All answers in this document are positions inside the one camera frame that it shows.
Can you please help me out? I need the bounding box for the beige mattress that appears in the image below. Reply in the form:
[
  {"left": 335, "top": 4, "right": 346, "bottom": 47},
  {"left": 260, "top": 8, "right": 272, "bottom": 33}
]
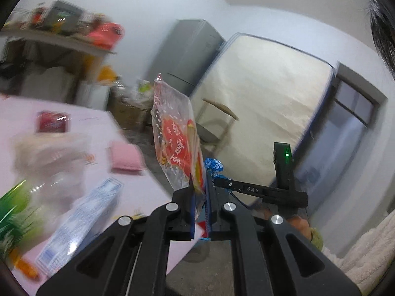
[{"left": 190, "top": 32, "right": 337, "bottom": 181}]

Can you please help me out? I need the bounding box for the red drink can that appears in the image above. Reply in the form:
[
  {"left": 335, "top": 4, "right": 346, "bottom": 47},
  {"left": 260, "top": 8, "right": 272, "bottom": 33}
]
[{"left": 35, "top": 111, "right": 70, "bottom": 134}]

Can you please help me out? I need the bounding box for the grey door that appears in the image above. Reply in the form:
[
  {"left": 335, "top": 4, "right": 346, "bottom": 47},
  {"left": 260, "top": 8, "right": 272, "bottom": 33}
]
[{"left": 298, "top": 62, "right": 388, "bottom": 198}]

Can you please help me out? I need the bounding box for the grey refrigerator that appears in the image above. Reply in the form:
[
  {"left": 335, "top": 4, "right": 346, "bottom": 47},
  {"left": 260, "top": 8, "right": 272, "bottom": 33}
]
[{"left": 145, "top": 19, "right": 226, "bottom": 99}]

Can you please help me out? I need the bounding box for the green packet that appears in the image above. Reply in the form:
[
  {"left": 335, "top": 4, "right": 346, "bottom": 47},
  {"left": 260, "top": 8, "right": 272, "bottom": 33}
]
[{"left": 0, "top": 180, "right": 44, "bottom": 259}]

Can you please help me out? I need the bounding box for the grey rice cooker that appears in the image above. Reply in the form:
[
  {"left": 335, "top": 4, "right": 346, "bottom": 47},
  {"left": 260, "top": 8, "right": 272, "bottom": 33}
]
[{"left": 41, "top": 0, "right": 84, "bottom": 33}]

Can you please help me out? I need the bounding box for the green white carton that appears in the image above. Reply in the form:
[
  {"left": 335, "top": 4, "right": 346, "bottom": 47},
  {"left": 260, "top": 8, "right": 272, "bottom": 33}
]
[{"left": 136, "top": 79, "right": 155, "bottom": 96}]

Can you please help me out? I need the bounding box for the wooden chair black seat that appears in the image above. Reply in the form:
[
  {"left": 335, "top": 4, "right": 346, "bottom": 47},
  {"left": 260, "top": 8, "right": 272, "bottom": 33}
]
[{"left": 194, "top": 98, "right": 239, "bottom": 155}]

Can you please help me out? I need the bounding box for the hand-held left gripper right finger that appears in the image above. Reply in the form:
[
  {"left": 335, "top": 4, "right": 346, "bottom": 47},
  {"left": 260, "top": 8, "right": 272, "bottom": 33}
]
[{"left": 205, "top": 168, "right": 361, "bottom": 296}]

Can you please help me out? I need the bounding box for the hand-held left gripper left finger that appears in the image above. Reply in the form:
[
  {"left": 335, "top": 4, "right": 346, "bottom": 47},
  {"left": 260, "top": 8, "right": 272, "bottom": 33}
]
[{"left": 36, "top": 174, "right": 198, "bottom": 296}]

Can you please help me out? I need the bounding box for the clear red print snack wrapper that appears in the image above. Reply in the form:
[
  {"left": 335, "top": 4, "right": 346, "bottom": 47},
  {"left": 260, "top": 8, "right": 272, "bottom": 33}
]
[{"left": 151, "top": 73, "right": 208, "bottom": 222}]

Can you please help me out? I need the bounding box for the heap of clear plastic bags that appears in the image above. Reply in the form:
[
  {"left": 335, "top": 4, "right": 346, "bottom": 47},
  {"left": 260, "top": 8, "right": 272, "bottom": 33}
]
[{"left": 122, "top": 86, "right": 153, "bottom": 107}]

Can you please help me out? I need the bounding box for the wooden shelf table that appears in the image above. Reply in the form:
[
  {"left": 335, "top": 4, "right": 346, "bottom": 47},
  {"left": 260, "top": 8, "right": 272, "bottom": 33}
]
[{"left": 0, "top": 28, "right": 118, "bottom": 99}]

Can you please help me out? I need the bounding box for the yellow plastic bag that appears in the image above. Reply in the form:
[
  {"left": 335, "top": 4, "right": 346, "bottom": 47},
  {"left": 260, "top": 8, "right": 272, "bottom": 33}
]
[{"left": 93, "top": 65, "right": 119, "bottom": 84}]

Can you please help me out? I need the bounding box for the pink printed tablecloth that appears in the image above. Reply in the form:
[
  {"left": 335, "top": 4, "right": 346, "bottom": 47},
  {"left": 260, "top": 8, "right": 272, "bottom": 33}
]
[{"left": 0, "top": 94, "right": 213, "bottom": 287}]

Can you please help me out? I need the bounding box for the white storage box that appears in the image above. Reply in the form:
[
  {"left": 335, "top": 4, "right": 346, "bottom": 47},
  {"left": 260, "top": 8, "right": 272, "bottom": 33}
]
[{"left": 76, "top": 80, "right": 110, "bottom": 110}]

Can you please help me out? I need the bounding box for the person's hair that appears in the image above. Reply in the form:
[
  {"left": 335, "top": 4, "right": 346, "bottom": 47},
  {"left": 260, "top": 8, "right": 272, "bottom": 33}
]
[{"left": 369, "top": 0, "right": 395, "bottom": 79}]

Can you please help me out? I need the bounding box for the pink flat packet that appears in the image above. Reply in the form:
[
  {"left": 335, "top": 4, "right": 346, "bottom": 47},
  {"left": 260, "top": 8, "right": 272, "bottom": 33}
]
[{"left": 108, "top": 140, "right": 147, "bottom": 175}]

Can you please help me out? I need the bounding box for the blue candy wrapper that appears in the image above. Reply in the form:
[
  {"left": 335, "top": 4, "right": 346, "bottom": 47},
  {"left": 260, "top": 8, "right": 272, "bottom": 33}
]
[{"left": 204, "top": 158, "right": 224, "bottom": 176}]

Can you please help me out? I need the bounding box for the blue white carton box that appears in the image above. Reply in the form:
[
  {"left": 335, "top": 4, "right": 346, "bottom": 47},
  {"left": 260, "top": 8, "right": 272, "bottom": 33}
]
[{"left": 35, "top": 177, "right": 124, "bottom": 276}]

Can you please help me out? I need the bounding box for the person's right hand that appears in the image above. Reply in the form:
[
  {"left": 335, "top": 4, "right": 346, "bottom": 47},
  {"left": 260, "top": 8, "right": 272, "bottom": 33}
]
[{"left": 287, "top": 215, "right": 313, "bottom": 240}]

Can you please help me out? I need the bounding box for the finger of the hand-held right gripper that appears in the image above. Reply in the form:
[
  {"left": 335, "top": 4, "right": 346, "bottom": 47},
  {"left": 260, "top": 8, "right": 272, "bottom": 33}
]
[{"left": 213, "top": 176, "right": 244, "bottom": 194}]

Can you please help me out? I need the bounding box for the red plastic bag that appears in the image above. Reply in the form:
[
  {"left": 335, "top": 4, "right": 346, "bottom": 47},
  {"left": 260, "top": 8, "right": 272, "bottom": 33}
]
[{"left": 89, "top": 21, "right": 125, "bottom": 50}]

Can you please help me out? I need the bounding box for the large cardboard box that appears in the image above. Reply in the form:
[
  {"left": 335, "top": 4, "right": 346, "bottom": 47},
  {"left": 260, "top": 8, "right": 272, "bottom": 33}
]
[{"left": 108, "top": 94, "right": 152, "bottom": 133}]

